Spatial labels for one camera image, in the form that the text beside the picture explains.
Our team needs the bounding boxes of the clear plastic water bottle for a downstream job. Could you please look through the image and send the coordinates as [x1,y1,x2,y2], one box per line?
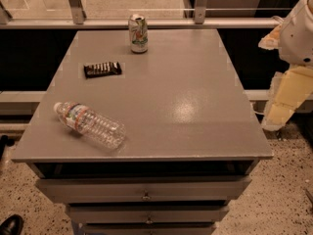
[54,102,126,149]

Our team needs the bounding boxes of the black shoe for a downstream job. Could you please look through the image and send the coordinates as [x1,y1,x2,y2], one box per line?
[0,214,23,235]

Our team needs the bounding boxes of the top grey drawer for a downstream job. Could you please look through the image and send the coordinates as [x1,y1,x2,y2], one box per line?
[36,176,251,204]

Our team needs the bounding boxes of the bottom grey drawer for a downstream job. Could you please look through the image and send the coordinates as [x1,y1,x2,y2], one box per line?
[82,223,216,235]

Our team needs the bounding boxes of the white green soda can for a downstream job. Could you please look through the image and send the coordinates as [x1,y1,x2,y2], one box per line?
[128,14,148,53]

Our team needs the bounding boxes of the middle grey drawer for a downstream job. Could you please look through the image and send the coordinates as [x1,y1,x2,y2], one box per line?
[67,203,229,224]

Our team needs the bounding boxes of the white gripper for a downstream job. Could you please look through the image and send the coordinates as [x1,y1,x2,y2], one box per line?
[258,0,313,131]

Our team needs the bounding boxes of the dark chocolate rxbar wrapper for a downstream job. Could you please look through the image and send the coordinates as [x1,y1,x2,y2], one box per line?
[83,62,122,78]

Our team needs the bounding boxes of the grey drawer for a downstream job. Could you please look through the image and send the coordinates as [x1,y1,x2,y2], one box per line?
[67,203,229,224]
[82,223,216,235]
[36,176,251,204]

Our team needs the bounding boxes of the grey drawer cabinet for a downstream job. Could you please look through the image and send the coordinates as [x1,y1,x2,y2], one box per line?
[11,28,274,235]

